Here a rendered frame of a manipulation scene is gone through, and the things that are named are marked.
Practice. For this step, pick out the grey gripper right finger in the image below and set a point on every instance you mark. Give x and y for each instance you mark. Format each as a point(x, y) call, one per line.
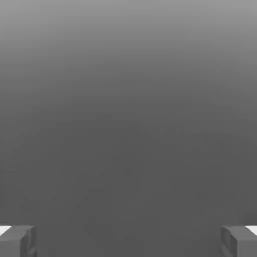
point(243, 244)

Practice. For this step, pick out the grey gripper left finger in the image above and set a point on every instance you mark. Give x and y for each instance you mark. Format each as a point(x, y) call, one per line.
point(14, 243)

